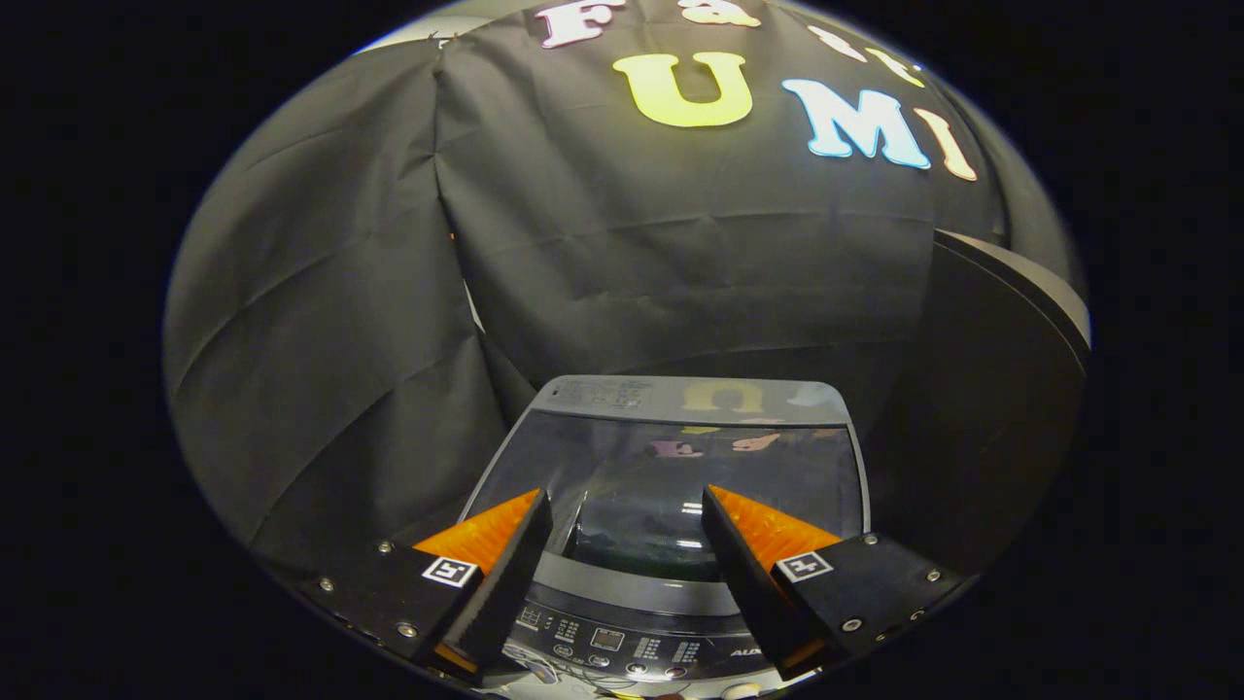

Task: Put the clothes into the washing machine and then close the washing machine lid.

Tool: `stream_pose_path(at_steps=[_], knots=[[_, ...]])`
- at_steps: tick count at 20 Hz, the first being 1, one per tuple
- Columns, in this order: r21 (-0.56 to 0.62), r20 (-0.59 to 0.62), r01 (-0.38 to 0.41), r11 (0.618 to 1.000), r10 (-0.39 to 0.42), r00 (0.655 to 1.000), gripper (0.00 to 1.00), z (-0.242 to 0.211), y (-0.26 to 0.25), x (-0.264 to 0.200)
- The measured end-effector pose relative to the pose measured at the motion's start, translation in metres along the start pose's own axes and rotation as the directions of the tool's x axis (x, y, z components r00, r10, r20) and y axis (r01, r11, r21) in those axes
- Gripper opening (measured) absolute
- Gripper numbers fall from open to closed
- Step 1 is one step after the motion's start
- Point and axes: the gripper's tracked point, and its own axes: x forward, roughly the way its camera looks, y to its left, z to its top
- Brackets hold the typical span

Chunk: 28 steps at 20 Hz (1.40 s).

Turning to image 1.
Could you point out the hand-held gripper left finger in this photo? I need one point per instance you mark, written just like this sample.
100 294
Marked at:
505 574

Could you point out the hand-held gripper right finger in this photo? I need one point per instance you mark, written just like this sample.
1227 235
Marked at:
743 574

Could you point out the dark grey washing machine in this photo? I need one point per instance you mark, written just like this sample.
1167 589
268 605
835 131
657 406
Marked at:
632 622

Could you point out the tinted washing machine lid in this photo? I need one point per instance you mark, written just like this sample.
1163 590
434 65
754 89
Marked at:
680 467

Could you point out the grey beige cabinet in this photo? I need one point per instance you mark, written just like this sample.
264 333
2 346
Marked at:
991 408

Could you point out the black backdrop cloth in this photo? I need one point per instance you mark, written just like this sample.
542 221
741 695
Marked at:
340 292

